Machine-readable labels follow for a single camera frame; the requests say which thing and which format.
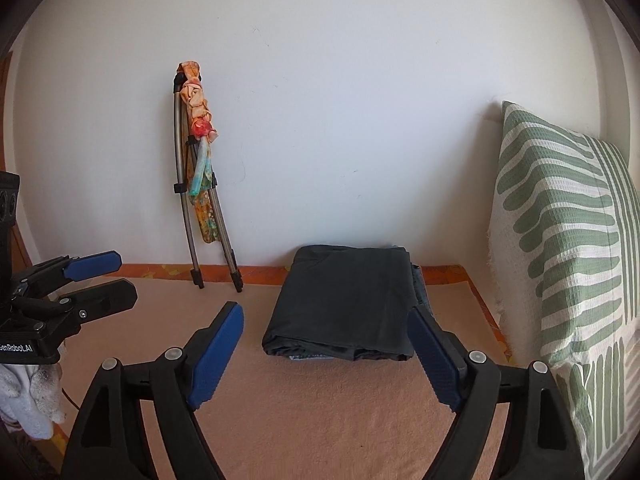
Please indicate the black pants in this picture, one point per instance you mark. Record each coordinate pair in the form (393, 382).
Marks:
(345, 300)

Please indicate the folded metal frame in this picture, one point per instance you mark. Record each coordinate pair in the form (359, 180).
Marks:
(198, 278)

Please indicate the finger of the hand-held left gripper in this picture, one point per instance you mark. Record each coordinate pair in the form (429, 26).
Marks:
(95, 263)
(105, 300)

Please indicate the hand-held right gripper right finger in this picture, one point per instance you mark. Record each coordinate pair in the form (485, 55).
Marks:
(435, 360)

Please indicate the brown wooden frame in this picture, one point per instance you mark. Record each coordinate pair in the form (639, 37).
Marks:
(22, 250)

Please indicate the person's left hand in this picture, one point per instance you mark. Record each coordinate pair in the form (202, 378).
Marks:
(30, 400)

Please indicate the peach blanket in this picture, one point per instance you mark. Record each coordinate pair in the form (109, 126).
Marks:
(320, 410)

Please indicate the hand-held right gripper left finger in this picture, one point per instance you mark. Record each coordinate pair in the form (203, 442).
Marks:
(217, 355)

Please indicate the orange patterned mat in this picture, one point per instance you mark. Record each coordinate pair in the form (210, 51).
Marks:
(260, 275)

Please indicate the folded blue jeans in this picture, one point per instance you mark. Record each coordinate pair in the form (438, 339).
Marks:
(421, 285)

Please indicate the green striped pillow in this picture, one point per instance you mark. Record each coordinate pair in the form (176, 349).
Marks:
(560, 240)

